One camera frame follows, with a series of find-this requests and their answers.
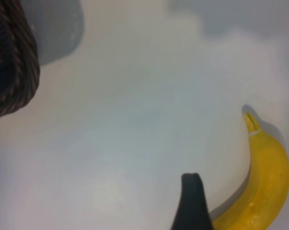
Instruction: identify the dark brown wicker basket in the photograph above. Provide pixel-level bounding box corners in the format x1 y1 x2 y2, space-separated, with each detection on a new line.
0 0 41 123

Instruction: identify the yellow banana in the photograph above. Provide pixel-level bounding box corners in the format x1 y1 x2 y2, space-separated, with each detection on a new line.
210 111 289 230

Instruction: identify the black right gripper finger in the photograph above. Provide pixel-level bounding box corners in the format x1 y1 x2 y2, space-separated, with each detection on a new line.
172 172 214 230

